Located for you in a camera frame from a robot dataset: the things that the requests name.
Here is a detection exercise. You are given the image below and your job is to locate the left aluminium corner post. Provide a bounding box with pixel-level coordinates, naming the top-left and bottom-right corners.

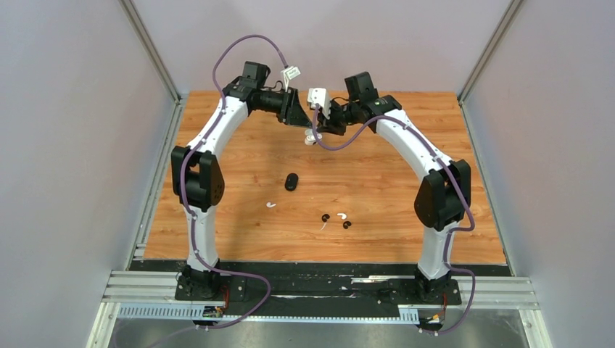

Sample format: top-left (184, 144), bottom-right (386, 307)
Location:
top-left (118, 0), bottom-right (182, 104)

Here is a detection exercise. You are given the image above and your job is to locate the white earbud charging case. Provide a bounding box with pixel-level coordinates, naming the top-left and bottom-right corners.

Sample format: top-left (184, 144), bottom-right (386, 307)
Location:
top-left (304, 129), bottom-right (323, 146)

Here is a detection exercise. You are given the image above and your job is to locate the black earbud charging case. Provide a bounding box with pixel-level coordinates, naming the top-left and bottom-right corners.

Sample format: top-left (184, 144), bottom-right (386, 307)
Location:
top-left (284, 173), bottom-right (299, 191)

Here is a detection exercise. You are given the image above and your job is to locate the aluminium frame rail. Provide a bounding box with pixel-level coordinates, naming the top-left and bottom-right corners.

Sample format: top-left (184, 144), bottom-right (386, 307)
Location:
top-left (86, 271), bottom-right (552, 347)

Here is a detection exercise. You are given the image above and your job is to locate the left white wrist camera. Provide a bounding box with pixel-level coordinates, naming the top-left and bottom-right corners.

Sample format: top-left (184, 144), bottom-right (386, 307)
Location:
top-left (281, 66), bottom-right (301, 91)

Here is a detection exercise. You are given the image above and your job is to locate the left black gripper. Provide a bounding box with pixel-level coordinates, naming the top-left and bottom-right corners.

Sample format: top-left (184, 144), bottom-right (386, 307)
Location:
top-left (257, 87), bottom-right (313, 129)

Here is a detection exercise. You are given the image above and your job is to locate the aluminium corner post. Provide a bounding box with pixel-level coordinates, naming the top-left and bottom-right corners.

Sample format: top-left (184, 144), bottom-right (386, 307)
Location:
top-left (118, 0), bottom-right (182, 104)
top-left (457, 0), bottom-right (526, 106)

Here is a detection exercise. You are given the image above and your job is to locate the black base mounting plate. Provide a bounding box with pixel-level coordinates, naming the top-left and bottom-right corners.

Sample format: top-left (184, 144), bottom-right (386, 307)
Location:
top-left (128, 260), bottom-right (511, 320)

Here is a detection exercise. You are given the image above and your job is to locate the right aluminium corner post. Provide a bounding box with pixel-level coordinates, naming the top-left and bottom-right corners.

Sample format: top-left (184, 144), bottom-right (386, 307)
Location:
top-left (457, 0), bottom-right (526, 106)

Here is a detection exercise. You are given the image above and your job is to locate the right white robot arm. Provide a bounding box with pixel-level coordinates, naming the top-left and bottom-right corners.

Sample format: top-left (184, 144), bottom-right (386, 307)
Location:
top-left (307, 72), bottom-right (471, 303)

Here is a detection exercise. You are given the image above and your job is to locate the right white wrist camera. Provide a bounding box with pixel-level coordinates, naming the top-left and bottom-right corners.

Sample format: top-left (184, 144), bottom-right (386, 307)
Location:
top-left (307, 87), bottom-right (331, 120)

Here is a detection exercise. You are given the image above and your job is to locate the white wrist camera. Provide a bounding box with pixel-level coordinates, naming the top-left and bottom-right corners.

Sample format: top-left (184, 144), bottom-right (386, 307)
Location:
top-left (281, 66), bottom-right (301, 91)
top-left (307, 87), bottom-right (331, 120)

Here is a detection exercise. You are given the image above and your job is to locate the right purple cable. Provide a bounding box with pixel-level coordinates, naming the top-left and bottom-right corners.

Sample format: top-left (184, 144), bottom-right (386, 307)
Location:
top-left (311, 104), bottom-right (477, 336)

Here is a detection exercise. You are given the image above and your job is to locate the white slotted cable duct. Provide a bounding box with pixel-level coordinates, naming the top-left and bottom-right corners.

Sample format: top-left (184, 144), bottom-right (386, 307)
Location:
top-left (117, 305), bottom-right (421, 325)

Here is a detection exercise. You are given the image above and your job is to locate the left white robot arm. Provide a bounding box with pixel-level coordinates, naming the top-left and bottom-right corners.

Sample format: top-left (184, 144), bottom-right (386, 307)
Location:
top-left (170, 61), bottom-right (311, 299)

